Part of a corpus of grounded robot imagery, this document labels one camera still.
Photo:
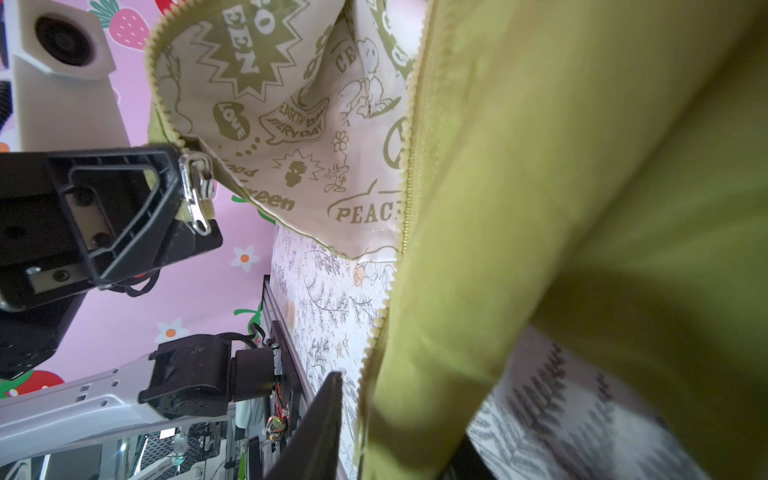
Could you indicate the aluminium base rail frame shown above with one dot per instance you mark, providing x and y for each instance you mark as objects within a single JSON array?
[{"x": 258, "y": 420}]

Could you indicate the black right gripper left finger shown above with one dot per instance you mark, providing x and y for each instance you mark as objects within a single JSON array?
[{"x": 135, "y": 210}]

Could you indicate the green zip-up jacket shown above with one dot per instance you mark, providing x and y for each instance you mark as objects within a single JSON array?
[{"x": 595, "y": 169}]

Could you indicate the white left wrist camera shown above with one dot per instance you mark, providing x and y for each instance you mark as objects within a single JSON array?
[{"x": 59, "y": 64}]

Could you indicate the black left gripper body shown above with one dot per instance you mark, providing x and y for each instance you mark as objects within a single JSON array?
[{"x": 42, "y": 287}]

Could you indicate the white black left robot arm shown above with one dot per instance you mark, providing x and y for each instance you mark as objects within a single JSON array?
[{"x": 109, "y": 219}]

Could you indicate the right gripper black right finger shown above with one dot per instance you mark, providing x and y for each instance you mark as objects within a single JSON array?
[{"x": 312, "y": 453}]

